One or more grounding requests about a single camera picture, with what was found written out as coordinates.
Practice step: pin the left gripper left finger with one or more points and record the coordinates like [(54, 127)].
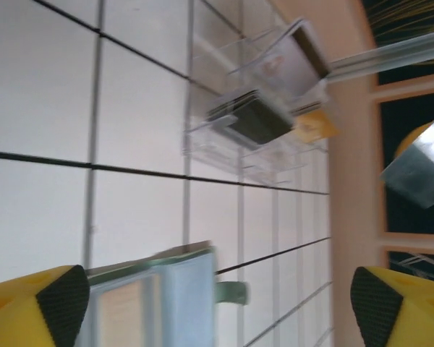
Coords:
[(14, 318)]

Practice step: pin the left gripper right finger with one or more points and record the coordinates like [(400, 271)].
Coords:
[(419, 318)]

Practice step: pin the peach card with grey stripe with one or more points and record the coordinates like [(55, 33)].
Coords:
[(126, 311)]

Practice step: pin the green card holder wallet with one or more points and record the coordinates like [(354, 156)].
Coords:
[(188, 296)]

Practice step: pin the clear acrylic card stand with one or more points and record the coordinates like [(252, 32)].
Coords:
[(202, 144)]

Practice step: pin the gold card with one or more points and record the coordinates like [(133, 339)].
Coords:
[(314, 126)]

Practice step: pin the black card stack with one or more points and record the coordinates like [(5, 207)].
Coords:
[(260, 123)]

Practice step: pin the white card with black stripe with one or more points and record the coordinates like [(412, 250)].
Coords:
[(289, 68)]

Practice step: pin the aluminium frame post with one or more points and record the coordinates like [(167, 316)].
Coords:
[(401, 47)]

